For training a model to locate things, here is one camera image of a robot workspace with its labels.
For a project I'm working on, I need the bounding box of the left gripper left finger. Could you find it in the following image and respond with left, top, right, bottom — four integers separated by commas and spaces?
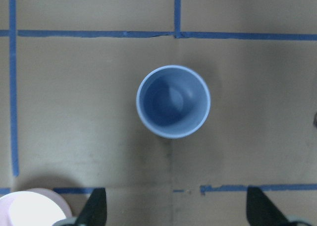
75, 188, 107, 226

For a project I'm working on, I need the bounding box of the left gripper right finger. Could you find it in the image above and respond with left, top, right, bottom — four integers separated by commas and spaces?
246, 186, 290, 226

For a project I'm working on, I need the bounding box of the blue cup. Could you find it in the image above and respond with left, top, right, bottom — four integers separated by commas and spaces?
136, 65, 211, 139

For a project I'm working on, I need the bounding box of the pink bowl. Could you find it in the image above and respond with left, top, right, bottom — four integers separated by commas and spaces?
0, 188, 73, 226

